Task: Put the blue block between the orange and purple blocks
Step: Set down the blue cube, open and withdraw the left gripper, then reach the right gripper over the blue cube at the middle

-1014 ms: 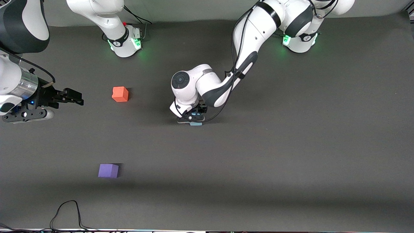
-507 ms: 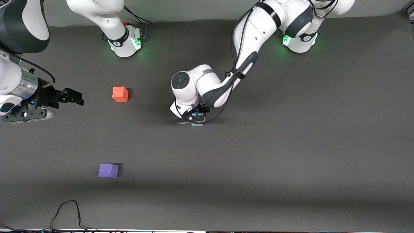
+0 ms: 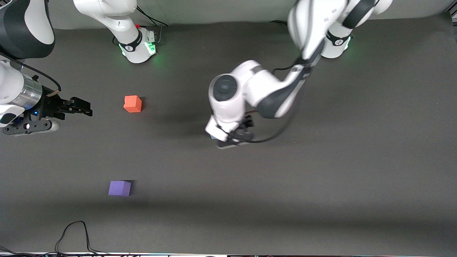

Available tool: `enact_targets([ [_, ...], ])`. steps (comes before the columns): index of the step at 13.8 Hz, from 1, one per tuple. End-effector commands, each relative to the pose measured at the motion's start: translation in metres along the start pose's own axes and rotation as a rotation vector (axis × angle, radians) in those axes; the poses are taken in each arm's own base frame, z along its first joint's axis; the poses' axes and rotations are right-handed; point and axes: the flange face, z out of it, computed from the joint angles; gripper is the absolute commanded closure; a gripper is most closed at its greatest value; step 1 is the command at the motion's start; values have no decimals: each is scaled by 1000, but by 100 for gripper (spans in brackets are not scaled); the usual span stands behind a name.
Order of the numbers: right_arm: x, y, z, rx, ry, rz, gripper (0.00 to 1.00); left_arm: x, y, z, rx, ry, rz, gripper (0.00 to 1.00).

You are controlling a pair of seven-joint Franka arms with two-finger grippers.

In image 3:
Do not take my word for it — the orange foam block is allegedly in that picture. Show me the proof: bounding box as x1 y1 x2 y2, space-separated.
124 95 142 113

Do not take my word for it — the purple foam block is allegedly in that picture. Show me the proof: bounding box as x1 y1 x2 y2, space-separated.
108 181 131 197

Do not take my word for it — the black looped table cable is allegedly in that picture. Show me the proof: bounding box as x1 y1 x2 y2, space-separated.
54 221 111 256

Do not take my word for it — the dark grey table mat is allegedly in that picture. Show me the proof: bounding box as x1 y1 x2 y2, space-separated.
0 12 457 255

